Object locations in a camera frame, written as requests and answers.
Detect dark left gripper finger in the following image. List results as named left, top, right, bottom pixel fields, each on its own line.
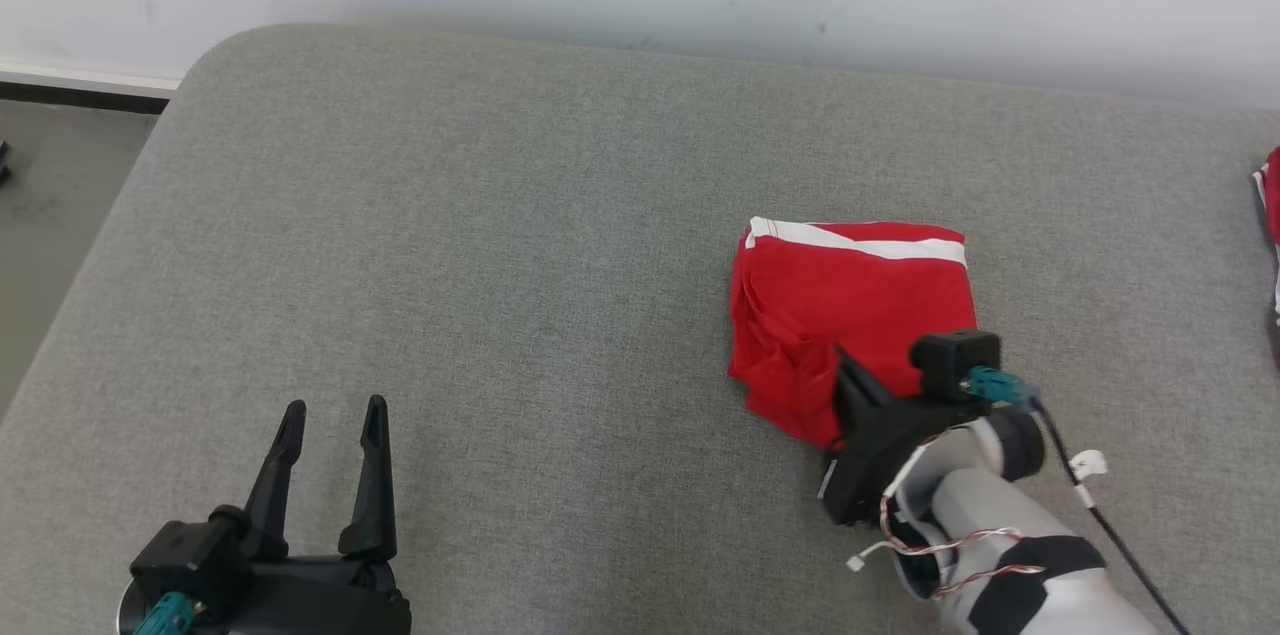
left=243, top=400, right=308, bottom=562
left=338, top=395, right=399, bottom=562

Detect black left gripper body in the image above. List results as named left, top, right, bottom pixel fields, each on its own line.
left=118, top=555, right=414, bottom=635

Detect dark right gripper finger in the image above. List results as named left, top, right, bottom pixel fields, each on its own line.
left=833, top=345, right=897, bottom=413

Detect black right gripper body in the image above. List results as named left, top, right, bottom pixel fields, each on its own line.
left=820, top=370, right=991, bottom=529

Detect red shorts with white panels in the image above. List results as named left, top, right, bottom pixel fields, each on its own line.
left=728, top=216, right=978, bottom=450

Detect red shirt with white sleeves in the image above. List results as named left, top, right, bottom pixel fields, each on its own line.
left=1251, top=146, right=1280, bottom=328

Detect grey fabric sofa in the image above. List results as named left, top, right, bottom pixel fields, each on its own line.
left=0, top=23, right=1280, bottom=635

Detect teal right camera connector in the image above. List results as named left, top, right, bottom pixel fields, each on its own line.
left=964, top=366, right=1042, bottom=414

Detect teal camera connector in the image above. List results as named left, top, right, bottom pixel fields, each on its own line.
left=964, top=366, right=1042, bottom=414
left=132, top=591, right=207, bottom=635

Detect teal left camera connector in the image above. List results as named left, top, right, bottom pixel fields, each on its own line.
left=132, top=591, right=207, bottom=635

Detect white cable tag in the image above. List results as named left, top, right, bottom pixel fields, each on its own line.
left=1067, top=449, right=1110, bottom=508

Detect black right camera cable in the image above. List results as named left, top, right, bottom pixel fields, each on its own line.
left=1030, top=399, right=1193, bottom=635

